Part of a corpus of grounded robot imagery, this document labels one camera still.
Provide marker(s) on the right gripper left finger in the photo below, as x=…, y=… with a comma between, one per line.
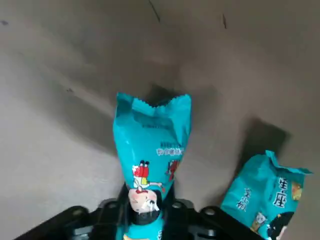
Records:
x=75, y=225

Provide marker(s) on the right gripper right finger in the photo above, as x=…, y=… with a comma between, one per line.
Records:
x=212, y=225

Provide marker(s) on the teal chips packet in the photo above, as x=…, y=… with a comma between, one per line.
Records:
x=150, y=150
x=255, y=190

